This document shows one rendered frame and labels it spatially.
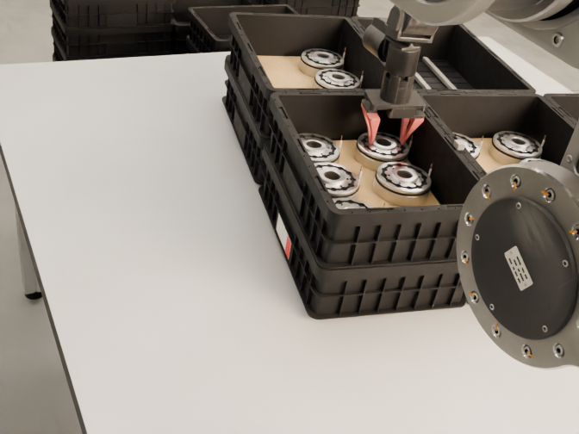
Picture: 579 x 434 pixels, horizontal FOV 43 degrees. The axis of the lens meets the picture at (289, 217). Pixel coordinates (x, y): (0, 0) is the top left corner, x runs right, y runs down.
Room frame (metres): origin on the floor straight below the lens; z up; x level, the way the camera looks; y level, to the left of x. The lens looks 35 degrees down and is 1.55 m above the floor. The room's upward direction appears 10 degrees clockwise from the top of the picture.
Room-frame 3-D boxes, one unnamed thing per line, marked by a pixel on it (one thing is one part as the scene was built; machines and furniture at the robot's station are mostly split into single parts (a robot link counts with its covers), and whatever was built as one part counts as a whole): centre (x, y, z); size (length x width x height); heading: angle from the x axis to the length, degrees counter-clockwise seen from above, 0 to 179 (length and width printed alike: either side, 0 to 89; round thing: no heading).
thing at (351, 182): (1.12, -0.06, 0.86); 0.10 x 0.10 x 0.01
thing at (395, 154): (1.28, -0.16, 0.86); 0.10 x 0.10 x 0.01
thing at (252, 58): (1.52, 0.01, 0.92); 0.40 x 0.30 x 0.02; 21
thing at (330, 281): (1.15, -0.13, 0.76); 0.40 x 0.30 x 0.12; 21
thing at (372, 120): (1.27, -0.14, 0.91); 0.07 x 0.07 x 0.09; 16
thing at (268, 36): (1.52, 0.01, 0.87); 0.40 x 0.30 x 0.11; 21
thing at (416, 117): (1.28, -0.18, 0.91); 0.07 x 0.07 x 0.09; 16
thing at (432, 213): (1.15, -0.13, 0.92); 0.40 x 0.30 x 0.02; 21
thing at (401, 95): (1.28, -0.16, 0.98); 0.10 x 0.07 x 0.07; 106
